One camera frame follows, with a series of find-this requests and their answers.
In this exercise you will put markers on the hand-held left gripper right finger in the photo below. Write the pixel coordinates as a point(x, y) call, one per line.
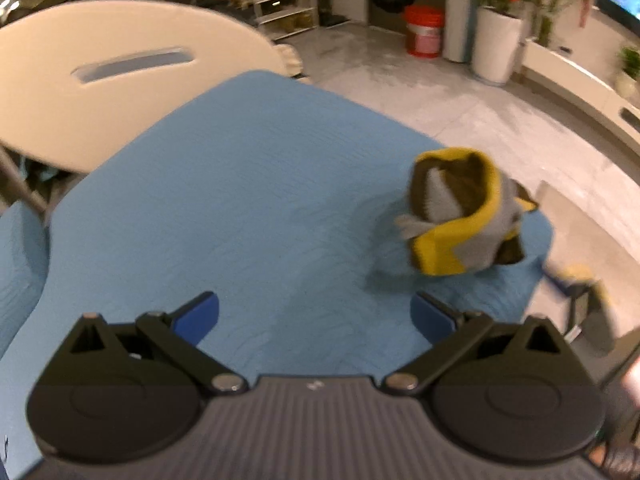
point(432, 317)

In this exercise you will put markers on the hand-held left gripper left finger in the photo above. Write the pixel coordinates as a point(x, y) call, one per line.
point(197, 317)

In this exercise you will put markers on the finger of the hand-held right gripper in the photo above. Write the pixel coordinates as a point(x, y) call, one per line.
point(600, 320)

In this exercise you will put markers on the yellow brown grey striped sweater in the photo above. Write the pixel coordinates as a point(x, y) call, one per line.
point(450, 220)

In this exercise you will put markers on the person's right forearm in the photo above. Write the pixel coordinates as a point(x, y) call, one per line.
point(622, 462)

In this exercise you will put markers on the blue quilted blanket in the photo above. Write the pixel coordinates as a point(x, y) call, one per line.
point(240, 200)

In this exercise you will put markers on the blue quilted cushion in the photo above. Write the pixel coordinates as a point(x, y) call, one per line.
point(20, 270)

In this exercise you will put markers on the white low cabinet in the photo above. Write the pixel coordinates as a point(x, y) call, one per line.
point(575, 80)

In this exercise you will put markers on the small potted plant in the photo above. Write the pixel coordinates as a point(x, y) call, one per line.
point(627, 70)

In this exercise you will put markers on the white tall planter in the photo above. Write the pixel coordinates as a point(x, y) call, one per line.
point(495, 45)

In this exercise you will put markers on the red plastic bucket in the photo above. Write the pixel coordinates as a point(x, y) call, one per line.
point(424, 32)

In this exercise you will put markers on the white upright panel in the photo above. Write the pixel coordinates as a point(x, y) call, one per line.
point(457, 10)

